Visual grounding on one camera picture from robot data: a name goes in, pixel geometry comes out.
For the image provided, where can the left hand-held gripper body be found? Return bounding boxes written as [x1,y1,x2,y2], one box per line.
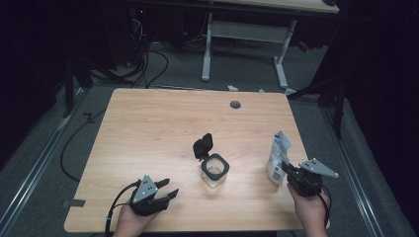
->
[128,174,170,217]

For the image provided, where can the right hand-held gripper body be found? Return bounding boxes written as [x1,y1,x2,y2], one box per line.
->
[286,157,340,198]

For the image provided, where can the white and blue packet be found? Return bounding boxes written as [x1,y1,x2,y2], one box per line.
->
[266,130,293,187]

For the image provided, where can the glass jar with black lid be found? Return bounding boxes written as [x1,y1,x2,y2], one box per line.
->
[192,132,231,189]

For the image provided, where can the person's right hand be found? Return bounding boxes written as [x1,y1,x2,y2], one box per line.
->
[286,182,331,237]

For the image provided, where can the person's left hand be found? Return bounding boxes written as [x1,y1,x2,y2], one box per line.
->
[112,204,160,237]

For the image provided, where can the black stand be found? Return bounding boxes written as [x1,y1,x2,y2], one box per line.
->
[286,75,347,139]
[62,58,94,119]

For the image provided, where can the white-framed desk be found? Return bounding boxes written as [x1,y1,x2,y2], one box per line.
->
[201,0,340,91]

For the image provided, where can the black computer tower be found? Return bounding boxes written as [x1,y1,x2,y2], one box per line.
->
[126,6,151,65]

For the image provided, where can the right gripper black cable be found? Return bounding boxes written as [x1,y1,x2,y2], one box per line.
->
[316,185,333,229]

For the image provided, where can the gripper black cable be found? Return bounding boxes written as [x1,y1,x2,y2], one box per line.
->
[316,185,333,229]
[104,179,142,237]

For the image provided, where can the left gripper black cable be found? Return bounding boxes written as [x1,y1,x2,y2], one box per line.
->
[104,179,142,237]

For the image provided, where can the metal floor rail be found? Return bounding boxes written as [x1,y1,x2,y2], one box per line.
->
[0,88,88,236]
[320,107,384,237]

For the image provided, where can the long black floor cable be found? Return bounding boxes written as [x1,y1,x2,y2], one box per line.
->
[59,108,108,183]

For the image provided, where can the looped black floor cable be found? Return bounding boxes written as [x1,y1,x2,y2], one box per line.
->
[131,42,170,89]

